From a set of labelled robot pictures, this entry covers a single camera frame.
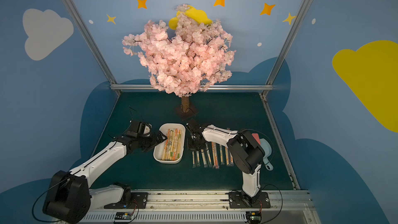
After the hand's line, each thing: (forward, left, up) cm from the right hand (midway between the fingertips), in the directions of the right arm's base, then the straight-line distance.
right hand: (192, 147), depth 91 cm
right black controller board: (-32, -33, -4) cm, 46 cm away
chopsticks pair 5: (-8, -11, -1) cm, 13 cm away
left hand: (+1, +17, +8) cm, 19 cm away
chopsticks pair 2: (-3, -21, -2) cm, 21 cm away
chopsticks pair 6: (-5, -7, -1) cm, 9 cm away
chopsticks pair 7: (-11, -2, 0) cm, 11 cm away
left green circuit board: (-35, +29, -2) cm, 46 cm away
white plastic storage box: (+2, +9, 0) cm, 9 cm away
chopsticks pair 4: (-3, -13, -1) cm, 14 cm away
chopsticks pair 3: (-3, -17, -2) cm, 18 cm away
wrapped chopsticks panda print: (-4, +14, +1) cm, 15 cm away
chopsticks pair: (-5, -23, -2) cm, 24 cm away
